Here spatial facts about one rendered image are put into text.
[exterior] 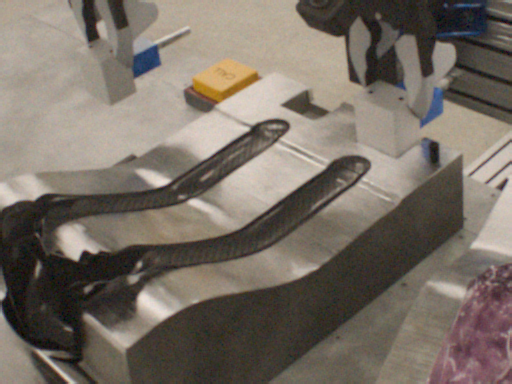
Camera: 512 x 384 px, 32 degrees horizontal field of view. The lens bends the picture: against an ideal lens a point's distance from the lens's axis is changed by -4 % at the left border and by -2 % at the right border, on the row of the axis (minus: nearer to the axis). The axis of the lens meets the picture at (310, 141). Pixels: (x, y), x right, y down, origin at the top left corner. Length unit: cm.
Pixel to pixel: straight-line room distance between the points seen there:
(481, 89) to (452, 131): 122
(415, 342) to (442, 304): 4
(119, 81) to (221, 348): 37
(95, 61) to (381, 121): 31
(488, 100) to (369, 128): 44
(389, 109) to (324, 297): 18
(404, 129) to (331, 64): 201
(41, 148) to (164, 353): 53
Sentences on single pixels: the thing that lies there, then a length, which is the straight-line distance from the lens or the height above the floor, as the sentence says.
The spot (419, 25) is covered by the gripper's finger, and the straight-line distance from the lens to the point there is 79.
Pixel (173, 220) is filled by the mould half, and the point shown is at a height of 90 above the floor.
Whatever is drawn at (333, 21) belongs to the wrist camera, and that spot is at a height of 105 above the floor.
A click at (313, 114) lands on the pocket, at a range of 99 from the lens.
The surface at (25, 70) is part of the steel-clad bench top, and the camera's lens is 136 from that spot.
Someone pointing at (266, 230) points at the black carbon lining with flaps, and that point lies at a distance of 81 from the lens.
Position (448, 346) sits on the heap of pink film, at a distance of 66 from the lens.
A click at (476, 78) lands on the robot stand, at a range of 128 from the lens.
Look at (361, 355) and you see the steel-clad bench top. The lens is 80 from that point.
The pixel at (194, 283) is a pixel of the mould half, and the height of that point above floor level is 92.
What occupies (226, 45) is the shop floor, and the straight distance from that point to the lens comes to 307.
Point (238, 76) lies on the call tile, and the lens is 113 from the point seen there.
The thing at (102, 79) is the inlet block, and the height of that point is 94.
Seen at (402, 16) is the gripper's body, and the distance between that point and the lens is 79.
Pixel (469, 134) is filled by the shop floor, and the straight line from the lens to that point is 249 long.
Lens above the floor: 138
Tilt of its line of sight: 33 degrees down
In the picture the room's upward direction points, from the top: 8 degrees counter-clockwise
